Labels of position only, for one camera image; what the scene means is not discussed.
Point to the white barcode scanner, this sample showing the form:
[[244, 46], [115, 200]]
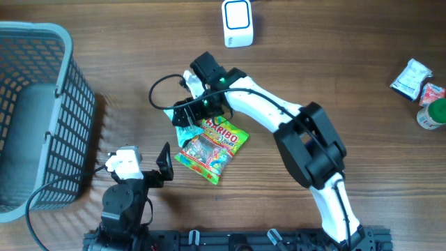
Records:
[[237, 23]]

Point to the green lid plastic jar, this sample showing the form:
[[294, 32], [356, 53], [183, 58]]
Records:
[[433, 115]]

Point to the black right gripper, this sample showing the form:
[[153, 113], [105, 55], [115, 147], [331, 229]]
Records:
[[196, 113]]

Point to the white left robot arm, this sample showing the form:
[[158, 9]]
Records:
[[121, 227]]

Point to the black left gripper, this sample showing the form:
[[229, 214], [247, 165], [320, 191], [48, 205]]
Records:
[[157, 180]]

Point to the white paper tissue pack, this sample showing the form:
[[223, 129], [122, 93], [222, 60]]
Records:
[[409, 82]]

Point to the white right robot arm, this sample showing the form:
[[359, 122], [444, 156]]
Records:
[[310, 147]]

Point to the Haribo gummy candy bag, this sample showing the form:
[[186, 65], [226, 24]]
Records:
[[211, 151]]

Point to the teal wet wipes pack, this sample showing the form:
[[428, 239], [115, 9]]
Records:
[[187, 133]]

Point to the grey plastic mesh basket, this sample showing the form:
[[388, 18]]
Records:
[[47, 114]]

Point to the red Kleenex tissue pack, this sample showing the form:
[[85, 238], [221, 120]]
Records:
[[430, 93]]

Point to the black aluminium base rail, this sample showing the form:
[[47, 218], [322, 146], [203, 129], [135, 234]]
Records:
[[300, 240]]

